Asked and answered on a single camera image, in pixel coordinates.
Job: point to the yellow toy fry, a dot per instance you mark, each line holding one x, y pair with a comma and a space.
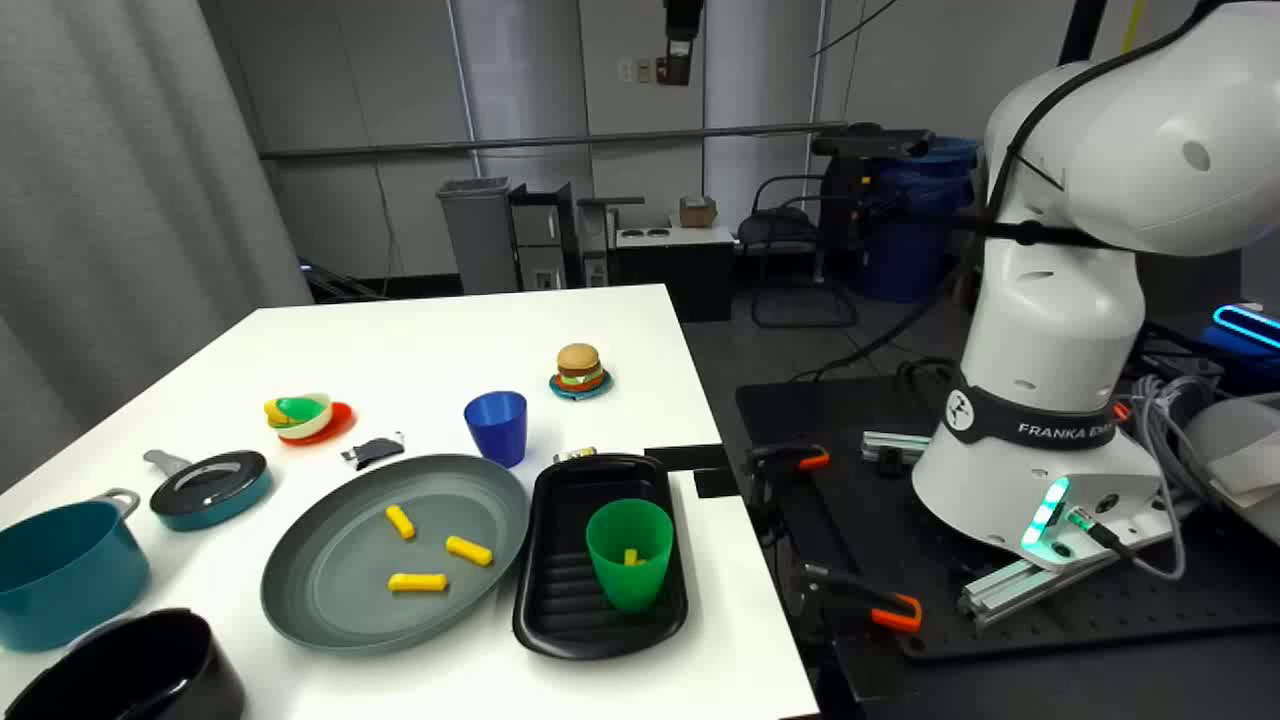
416, 582
468, 549
401, 523
631, 558

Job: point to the green plastic cup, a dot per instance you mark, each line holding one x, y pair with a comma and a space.
626, 582

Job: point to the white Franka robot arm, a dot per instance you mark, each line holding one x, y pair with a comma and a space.
1052, 306

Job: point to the small teal plate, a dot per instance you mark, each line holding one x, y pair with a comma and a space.
580, 395

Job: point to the blue plastic cup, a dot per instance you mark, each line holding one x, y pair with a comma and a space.
499, 428

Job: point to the small orange plate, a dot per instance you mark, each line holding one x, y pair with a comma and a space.
340, 427

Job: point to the grey oval plate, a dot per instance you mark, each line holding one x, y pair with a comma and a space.
332, 593

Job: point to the toy burger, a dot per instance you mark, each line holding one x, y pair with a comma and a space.
577, 362

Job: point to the low black table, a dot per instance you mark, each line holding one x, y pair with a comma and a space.
680, 266

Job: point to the dark cabinet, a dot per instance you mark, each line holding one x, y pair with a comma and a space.
544, 243

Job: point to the small brown box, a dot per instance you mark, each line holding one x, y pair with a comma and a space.
694, 211

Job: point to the black chair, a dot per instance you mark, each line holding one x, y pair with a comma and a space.
801, 247

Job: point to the grey bin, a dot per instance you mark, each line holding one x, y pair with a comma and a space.
476, 232

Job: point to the black rectangular tray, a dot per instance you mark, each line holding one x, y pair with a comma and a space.
563, 618

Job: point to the small grey black clip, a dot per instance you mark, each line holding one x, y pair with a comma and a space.
372, 449

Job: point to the black equipment stack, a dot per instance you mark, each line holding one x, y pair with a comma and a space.
872, 175

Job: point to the blue trash bin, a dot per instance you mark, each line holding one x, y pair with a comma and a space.
915, 227

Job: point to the green yellow toy taco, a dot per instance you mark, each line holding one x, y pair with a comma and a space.
300, 414

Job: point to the teal frying pan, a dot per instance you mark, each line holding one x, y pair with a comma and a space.
214, 489

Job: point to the grey curtain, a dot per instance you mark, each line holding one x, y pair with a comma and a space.
121, 201

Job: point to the black perforated base board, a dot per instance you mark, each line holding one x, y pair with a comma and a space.
1172, 618

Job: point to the black pot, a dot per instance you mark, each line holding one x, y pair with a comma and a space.
133, 673

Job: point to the blue box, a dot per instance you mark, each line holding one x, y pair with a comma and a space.
1247, 328

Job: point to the teal cooking pot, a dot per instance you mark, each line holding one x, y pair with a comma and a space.
65, 574

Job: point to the black overhead camera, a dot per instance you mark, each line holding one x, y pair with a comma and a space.
676, 40

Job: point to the aluminium extrusion rail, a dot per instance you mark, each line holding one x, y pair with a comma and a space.
1040, 574

